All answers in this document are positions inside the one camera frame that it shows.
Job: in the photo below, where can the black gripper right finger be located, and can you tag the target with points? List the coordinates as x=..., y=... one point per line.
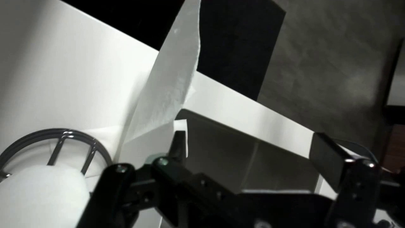
x=362, y=190

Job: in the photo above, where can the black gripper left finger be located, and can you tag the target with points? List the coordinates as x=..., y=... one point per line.
x=127, y=190

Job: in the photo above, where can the white paper towel roll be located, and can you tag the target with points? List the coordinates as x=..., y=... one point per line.
x=169, y=84

